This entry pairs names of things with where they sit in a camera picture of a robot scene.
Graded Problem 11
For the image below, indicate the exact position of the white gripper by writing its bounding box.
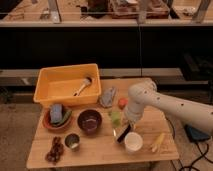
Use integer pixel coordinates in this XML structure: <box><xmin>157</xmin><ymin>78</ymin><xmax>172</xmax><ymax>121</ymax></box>
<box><xmin>123</xmin><ymin>105</ymin><xmax>144</xmax><ymax>125</ymax></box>

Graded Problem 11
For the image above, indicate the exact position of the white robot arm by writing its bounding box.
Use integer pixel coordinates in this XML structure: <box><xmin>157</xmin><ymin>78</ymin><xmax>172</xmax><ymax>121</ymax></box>
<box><xmin>124</xmin><ymin>80</ymin><xmax>213</xmax><ymax>135</ymax></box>

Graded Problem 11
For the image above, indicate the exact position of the red tomato toy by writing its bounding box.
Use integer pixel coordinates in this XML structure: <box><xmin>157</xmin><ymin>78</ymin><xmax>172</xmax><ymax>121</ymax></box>
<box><xmin>118</xmin><ymin>98</ymin><xmax>128</xmax><ymax>109</ymax></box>

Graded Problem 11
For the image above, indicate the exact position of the grey blue cloth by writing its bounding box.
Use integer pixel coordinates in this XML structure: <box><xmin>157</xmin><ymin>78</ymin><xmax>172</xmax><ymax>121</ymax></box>
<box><xmin>99</xmin><ymin>87</ymin><xmax>116</xmax><ymax>108</ymax></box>

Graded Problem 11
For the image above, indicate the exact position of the white cup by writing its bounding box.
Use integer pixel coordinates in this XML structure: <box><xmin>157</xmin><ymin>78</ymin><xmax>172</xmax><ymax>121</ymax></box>
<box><xmin>124</xmin><ymin>132</ymin><xmax>143</xmax><ymax>153</ymax></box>

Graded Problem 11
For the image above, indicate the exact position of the wooden dish brush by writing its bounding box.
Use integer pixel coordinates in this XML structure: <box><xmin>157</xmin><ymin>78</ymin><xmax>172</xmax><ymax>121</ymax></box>
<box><xmin>74</xmin><ymin>77</ymin><xmax>92</xmax><ymax>96</ymax></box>

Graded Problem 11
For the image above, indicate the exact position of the yellow plastic tub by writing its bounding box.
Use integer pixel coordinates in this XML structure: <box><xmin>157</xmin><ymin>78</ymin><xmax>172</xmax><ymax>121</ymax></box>
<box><xmin>34</xmin><ymin>63</ymin><xmax>101</xmax><ymax>108</ymax></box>

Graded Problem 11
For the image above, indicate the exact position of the green vegetable toy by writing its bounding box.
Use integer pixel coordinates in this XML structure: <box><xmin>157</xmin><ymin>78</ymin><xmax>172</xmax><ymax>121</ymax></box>
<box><xmin>54</xmin><ymin>110</ymin><xmax>72</xmax><ymax>127</ymax></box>

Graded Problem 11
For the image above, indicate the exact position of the small metal cup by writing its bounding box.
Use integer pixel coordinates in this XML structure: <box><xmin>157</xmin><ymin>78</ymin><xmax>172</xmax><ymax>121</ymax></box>
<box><xmin>65</xmin><ymin>133</ymin><xmax>80</xmax><ymax>150</ymax></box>

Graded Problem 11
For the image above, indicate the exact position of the blue sponge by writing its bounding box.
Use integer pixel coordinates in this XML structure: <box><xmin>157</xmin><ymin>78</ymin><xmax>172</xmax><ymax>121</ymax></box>
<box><xmin>50</xmin><ymin>104</ymin><xmax>63</xmax><ymax>123</ymax></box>

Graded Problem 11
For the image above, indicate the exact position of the dark red grape bunch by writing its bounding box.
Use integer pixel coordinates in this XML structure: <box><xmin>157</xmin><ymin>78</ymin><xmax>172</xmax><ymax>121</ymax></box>
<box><xmin>45</xmin><ymin>137</ymin><xmax>64</xmax><ymax>164</ymax></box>

